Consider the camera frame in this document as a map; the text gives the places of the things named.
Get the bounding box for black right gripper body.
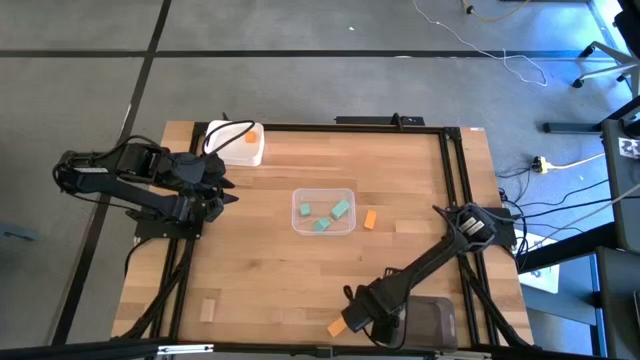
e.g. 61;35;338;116
341;284;407;349

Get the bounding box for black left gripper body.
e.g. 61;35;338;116
192;152;228;224

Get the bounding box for long orange block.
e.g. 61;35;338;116
326;315;349;338

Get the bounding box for long teal block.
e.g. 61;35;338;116
329;199;351;220

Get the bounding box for white plastic bin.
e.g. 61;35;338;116
203;119;265;168

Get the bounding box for dark grey plastic bin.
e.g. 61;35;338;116
399;294;459;350

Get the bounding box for clear plastic bin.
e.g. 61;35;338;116
291;187;357;237

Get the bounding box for white paper sheet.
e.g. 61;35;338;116
518;232;561;295

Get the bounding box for black metal beam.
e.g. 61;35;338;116
516;221;617;275

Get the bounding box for grey box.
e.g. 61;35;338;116
594;247;640;360

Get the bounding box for black floor bar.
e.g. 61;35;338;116
543;122;603;134

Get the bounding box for grey cabinet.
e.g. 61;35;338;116
599;107;640;254

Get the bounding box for black white marker tag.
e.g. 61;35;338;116
618;137;640;160

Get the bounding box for grey office chair base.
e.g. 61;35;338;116
572;42;640;96

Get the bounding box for black chair seat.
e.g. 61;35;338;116
613;0;640;44

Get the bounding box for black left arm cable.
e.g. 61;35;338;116
202;119;256;156

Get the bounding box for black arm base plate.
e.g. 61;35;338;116
130;207;206;240
487;207;517;247

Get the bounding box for silver metal bracket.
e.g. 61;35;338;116
433;349;494;360
156;343;215;357

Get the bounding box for black metal table frame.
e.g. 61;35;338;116
112;121;536;357

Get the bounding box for black bar bracket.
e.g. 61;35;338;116
334;113;426;127

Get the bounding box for black floor cable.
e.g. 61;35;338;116
519;196;615;221
517;178;612;209

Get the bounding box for grey floor cable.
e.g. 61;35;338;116
524;183;640;252

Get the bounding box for white power cable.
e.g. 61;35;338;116
547;152;607;171

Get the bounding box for white floor cable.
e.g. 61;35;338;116
412;0;550;87

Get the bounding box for yellow floor cable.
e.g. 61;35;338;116
460;0;531;24

